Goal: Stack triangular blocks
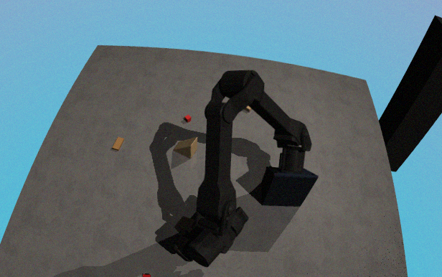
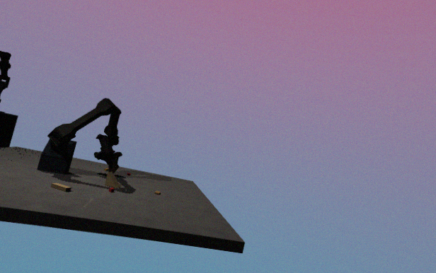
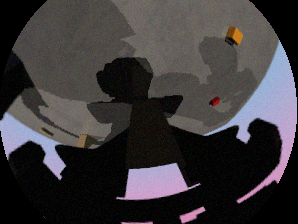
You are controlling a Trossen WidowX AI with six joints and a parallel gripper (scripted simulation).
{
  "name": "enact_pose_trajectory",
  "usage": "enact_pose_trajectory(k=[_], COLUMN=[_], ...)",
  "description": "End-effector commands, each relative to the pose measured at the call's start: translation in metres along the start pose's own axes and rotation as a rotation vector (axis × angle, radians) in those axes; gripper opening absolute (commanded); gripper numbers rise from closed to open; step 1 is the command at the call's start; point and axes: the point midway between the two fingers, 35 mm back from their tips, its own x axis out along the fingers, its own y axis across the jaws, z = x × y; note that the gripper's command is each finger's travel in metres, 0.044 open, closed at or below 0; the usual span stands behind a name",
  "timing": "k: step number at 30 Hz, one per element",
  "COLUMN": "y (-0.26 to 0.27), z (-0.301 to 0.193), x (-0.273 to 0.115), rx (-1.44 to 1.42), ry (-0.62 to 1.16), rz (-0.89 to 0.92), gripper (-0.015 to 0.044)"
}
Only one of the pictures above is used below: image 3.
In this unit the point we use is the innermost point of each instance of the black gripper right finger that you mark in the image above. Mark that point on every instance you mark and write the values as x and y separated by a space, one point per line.
197 150

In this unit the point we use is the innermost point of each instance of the orange block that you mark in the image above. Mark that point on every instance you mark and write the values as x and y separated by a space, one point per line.
234 35

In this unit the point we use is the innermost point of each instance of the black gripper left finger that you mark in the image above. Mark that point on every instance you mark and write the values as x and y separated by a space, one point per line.
108 161

